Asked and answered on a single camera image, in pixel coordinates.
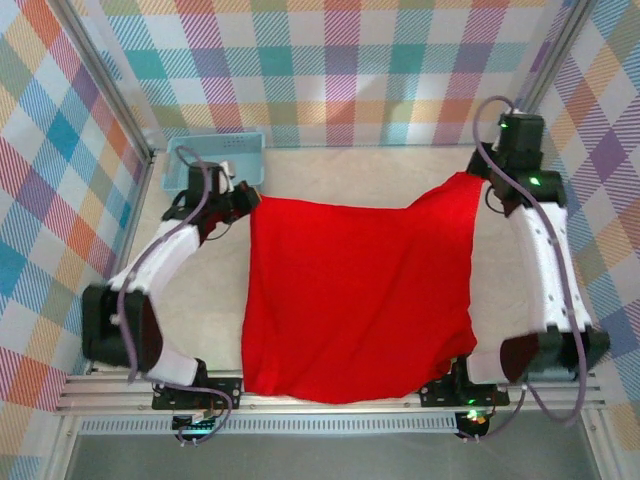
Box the red t-shirt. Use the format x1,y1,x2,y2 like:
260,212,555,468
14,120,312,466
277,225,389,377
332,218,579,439
241,170,486,406

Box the light blue plastic basket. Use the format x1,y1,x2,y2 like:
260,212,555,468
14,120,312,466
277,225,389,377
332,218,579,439
160,130,265,192

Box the left controller circuit board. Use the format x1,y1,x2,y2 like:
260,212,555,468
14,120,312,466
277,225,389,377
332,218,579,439
172,413,221,434

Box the controller circuit board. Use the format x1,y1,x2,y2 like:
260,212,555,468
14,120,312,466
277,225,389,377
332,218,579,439
172,413,221,434
457,407,490,430

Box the right controller circuit board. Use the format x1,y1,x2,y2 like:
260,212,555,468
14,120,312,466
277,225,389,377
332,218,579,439
457,407,490,430

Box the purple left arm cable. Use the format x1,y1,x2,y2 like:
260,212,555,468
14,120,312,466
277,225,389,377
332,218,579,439
117,145,236,446

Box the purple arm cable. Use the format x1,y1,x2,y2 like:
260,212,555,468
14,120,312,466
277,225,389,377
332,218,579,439
457,95,589,444
117,145,236,446

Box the aluminium frame post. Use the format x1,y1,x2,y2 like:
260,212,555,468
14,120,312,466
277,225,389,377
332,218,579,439
47,0,159,161
494,0,601,159

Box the aluminium side rail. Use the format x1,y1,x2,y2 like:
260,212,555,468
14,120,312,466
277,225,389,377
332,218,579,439
87,152,159,376

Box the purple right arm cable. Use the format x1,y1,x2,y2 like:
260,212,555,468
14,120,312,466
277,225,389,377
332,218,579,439
457,95,589,444

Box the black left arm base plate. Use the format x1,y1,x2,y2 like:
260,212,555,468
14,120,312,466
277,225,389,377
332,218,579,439
152,377,243,411

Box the wide aluminium mounting rail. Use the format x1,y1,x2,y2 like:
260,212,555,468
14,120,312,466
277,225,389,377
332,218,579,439
54,368,604,416

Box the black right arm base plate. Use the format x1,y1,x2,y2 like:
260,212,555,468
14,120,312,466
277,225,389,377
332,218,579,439
418,373,510,407

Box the slotted grey cable duct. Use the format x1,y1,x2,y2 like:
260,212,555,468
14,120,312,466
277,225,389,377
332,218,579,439
79,418,459,435

